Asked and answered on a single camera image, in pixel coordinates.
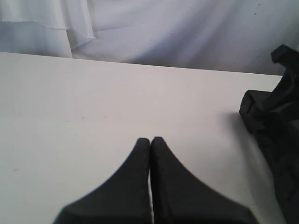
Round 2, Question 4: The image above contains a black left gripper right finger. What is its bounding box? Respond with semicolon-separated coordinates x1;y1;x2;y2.
150;137;255;224

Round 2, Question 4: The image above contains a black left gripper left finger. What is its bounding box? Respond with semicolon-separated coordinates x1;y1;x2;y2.
54;138;151;224

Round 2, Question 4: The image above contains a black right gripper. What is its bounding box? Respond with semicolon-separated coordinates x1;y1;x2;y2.
263;44;299;110

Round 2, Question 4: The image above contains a black plastic tool case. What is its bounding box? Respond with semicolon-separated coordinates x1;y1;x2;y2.
239;90;299;224

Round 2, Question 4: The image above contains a white backdrop curtain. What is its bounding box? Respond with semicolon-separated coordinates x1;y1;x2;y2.
0;0;299;74

